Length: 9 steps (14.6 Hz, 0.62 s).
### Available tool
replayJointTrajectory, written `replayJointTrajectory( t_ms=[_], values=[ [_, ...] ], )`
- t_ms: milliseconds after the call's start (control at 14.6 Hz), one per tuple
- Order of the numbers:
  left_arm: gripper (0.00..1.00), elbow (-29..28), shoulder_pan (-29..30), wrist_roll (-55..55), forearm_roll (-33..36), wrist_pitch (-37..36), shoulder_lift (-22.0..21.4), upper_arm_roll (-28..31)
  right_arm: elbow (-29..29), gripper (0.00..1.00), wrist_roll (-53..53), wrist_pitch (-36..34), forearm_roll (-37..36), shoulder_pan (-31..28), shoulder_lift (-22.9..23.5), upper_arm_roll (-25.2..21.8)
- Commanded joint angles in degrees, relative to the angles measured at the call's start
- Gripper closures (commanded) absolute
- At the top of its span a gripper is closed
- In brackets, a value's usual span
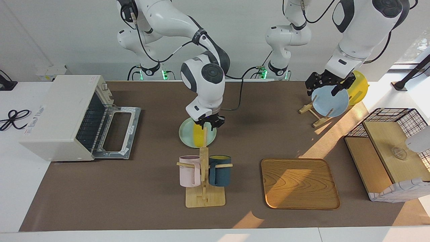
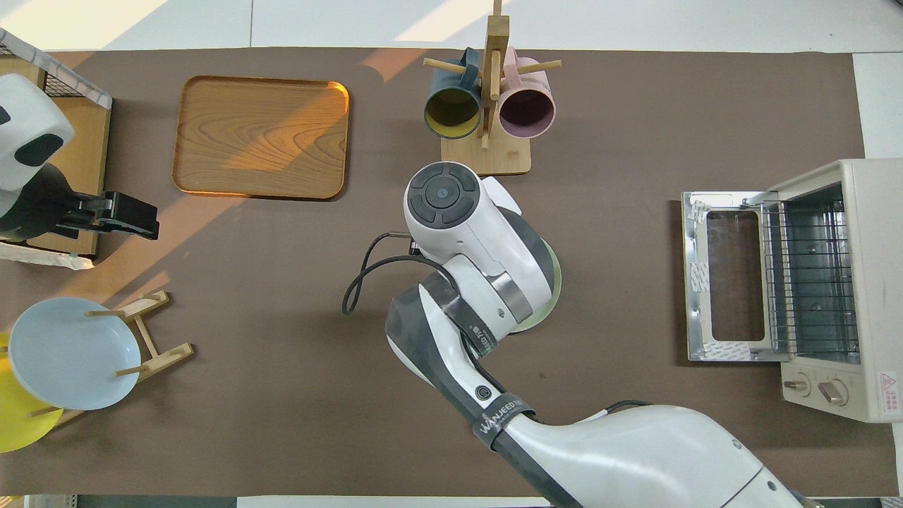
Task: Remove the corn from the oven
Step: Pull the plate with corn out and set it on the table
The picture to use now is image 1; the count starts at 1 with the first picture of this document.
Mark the black angled stand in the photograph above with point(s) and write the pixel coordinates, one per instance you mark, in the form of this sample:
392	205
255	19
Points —
411	72

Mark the yellow plate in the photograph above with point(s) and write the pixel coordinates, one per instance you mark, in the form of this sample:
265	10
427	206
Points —
359	90

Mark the wooden serving tray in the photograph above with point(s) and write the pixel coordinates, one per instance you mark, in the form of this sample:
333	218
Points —
299	185

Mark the wooden plate rack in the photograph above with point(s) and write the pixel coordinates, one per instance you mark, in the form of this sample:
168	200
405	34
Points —
317	117

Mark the white toaster oven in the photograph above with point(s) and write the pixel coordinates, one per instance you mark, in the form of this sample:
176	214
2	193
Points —
53	134

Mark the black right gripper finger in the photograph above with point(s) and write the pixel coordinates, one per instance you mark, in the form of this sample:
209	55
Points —
204	127
214	126

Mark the wooden mug rack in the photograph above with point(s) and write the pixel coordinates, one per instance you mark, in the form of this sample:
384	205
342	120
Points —
205	200

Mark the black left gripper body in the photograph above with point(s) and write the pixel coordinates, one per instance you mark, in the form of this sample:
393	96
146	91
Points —
331	79

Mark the small clear glass object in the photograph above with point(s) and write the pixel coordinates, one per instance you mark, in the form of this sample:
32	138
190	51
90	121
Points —
399	153

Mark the dark blue mug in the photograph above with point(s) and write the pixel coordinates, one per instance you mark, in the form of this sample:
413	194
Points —
220	174

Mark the black table clamp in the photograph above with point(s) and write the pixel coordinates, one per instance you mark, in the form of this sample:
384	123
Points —
6	84

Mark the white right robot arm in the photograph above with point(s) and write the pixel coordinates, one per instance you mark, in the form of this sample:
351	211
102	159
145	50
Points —
205	80

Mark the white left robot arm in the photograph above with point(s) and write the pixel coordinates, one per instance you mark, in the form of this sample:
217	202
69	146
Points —
359	37

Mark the light blue plate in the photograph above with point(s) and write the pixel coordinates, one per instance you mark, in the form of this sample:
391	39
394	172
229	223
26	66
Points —
329	102

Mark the mint green plate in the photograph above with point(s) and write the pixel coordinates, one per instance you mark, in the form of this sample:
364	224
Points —
186	136

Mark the brown table mat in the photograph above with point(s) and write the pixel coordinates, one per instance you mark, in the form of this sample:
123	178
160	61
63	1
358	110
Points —
141	188

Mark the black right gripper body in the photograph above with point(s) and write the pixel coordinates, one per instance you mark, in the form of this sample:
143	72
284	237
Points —
210	120

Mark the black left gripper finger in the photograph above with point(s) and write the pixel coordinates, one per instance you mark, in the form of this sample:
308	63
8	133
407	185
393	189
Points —
349	81
311	84

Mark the white rounded device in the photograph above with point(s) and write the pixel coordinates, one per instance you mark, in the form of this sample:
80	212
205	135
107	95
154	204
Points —
420	141

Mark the pink mug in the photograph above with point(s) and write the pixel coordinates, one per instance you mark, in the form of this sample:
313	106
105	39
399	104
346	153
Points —
188	173

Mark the white socket box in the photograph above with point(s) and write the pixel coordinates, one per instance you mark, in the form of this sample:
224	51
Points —
50	72

